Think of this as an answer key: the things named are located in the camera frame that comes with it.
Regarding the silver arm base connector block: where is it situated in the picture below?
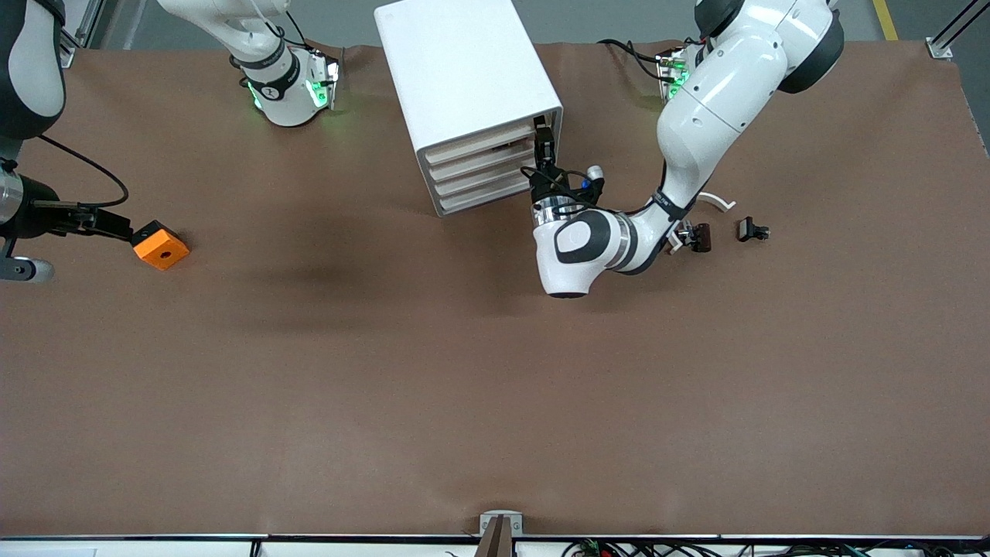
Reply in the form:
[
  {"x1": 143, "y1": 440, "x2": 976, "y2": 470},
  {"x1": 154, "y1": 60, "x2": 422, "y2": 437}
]
[
  {"x1": 308, "y1": 50, "x2": 341, "y2": 109},
  {"x1": 656, "y1": 46, "x2": 691, "y2": 100}
]

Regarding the orange and black button housing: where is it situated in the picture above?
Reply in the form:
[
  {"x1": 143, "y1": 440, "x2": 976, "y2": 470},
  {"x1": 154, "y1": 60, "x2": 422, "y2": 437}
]
[{"x1": 128, "y1": 220, "x2": 190, "y2": 272}]

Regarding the dark brown small component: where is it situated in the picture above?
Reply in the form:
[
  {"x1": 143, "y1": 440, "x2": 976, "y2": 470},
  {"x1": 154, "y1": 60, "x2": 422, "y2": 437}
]
[{"x1": 677, "y1": 222, "x2": 712, "y2": 254}]

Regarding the brown table mat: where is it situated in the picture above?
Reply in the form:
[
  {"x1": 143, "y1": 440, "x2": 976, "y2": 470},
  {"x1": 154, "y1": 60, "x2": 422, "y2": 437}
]
[{"x1": 0, "y1": 40, "x2": 990, "y2": 538}]

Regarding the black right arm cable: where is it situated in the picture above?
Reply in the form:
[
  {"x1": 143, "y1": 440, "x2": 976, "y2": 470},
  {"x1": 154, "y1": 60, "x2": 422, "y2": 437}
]
[{"x1": 37, "y1": 134, "x2": 130, "y2": 210}]

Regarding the black base cable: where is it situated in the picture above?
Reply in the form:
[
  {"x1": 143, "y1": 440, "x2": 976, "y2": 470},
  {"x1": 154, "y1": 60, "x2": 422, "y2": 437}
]
[
  {"x1": 259, "y1": 6, "x2": 310, "y2": 51},
  {"x1": 598, "y1": 37, "x2": 667, "y2": 82}
]

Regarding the aluminium frame profile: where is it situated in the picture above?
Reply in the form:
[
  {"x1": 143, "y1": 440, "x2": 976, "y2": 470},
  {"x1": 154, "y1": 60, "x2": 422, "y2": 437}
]
[
  {"x1": 60, "y1": 0, "x2": 105, "y2": 69},
  {"x1": 928, "y1": 0, "x2": 990, "y2": 61}
]

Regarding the white curved plastic ring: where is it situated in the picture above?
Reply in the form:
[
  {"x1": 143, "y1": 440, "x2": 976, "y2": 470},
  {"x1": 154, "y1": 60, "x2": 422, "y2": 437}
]
[{"x1": 669, "y1": 192, "x2": 736, "y2": 254}]

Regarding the white table edge rail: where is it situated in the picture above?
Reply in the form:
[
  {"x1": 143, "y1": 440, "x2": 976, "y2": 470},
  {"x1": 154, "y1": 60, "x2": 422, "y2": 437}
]
[{"x1": 0, "y1": 532, "x2": 990, "y2": 557}]

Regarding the tangled black cable bundle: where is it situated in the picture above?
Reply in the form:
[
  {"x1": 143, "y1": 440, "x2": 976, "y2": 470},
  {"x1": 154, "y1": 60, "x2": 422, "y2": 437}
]
[{"x1": 561, "y1": 539, "x2": 990, "y2": 557}]

